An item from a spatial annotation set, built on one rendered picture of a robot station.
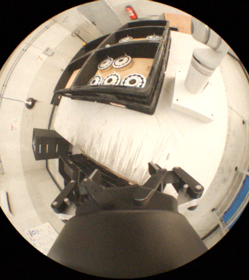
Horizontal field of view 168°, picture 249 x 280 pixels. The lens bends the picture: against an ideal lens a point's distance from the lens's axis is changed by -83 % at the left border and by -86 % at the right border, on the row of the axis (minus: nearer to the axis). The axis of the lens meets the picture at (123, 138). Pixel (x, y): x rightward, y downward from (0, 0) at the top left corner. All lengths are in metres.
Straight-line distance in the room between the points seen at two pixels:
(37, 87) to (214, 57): 3.73
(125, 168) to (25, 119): 3.53
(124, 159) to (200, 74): 0.51
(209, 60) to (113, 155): 0.59
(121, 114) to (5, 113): 3.66
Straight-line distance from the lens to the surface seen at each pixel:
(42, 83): 3.69
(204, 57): 0.32
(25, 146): 3.90
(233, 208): 1.84
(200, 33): 0.29
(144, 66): 0.45
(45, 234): 2.77
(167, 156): 0.43
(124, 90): 0.26
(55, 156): 1.89
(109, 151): 0.50
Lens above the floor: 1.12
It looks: 67 degrees down
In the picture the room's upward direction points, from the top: 85 degrees counter-clockwise
